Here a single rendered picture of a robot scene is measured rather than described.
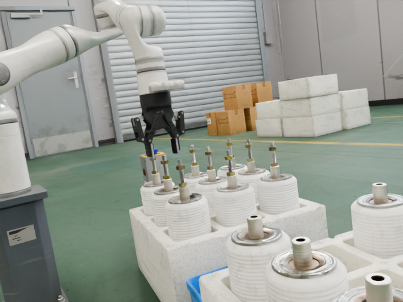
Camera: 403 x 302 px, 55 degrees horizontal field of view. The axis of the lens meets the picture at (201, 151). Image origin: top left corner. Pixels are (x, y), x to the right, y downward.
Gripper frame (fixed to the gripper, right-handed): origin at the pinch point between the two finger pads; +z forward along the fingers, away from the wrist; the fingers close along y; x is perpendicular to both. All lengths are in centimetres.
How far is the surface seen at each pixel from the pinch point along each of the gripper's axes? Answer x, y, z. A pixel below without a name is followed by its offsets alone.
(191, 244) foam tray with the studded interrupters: 18.2, 7.3, 17.6
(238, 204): 18.5, -6.2, 12.9
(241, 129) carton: -280, -276, 31
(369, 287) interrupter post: 63, 18, 8
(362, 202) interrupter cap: 45.8, -10.1, 9.9
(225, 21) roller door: -463, -433, -148
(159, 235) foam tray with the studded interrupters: 8.2, 9.0, 17.2
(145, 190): -10.1, 1.6, 10.8
